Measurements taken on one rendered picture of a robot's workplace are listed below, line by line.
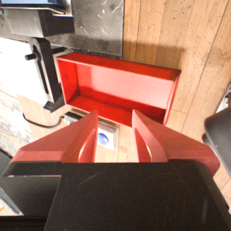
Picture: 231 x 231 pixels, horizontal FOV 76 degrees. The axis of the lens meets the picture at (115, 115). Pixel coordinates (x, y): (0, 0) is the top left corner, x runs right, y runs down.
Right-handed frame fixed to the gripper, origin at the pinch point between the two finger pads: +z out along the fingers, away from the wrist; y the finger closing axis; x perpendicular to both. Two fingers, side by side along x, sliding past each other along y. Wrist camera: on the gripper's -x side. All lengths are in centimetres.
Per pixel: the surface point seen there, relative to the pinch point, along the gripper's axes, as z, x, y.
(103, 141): 20.3, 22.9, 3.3
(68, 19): 27.1, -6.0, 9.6
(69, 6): 17.5, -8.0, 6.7
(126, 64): 18.7, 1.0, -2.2
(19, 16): 23.6, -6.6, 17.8
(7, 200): 183, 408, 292
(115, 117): 17.5, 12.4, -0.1
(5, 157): 318, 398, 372
